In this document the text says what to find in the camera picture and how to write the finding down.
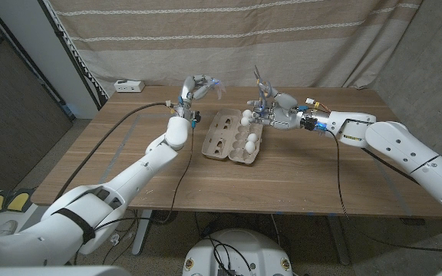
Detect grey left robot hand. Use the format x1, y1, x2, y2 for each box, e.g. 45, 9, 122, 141
169, 74, 222, 123

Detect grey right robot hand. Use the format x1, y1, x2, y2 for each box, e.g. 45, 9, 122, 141
246, 91, 310, 131

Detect scissors with grey yellow handles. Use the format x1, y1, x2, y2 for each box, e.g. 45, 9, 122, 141
253, 64, 274, 112

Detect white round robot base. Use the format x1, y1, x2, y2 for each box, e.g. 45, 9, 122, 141
182, 228, 293, 276

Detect grey cardboard egg carton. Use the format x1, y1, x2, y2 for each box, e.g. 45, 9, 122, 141
200, 107, 265, 166

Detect white power strip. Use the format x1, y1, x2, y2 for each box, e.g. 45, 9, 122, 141
114, 79, 146, 94

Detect beige striped curtain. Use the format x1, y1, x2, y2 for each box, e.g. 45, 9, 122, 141
48, 0, 424, 90

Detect black ribbed round object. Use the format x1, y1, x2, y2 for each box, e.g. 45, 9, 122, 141
150, 209, 180, 227

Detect white table leg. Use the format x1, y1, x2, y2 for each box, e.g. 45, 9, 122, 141
326, 215, 351, 266
131, 209, 153, 256

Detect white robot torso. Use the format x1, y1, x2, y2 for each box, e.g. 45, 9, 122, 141
0, 264, 132, 276

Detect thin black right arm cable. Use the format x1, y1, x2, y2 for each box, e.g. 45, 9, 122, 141
325, 129, 442, 256

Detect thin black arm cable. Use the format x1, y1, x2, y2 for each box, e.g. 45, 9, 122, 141
325, 129, 442, 256
73, 122, 196, 266

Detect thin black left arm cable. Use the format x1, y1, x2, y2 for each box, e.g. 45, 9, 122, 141
73, 122, 196, 266

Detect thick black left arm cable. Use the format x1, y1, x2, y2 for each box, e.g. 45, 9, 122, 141
54, 101, 172, 201

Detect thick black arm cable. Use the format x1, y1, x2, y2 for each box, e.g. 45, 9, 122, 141
54, 101, 172, 201
361, 147, 421, 186

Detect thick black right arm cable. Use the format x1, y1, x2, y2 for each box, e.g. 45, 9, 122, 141
361, 147, 421, 186

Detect black slanted frame post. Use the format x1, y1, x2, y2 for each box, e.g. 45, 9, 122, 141
36, 0, 109, 112

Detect thin black floor cable loop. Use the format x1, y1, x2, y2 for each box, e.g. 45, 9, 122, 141
111, 209, 140, 234

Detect black looped base cable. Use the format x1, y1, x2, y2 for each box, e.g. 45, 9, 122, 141
203, 237, 253, 276

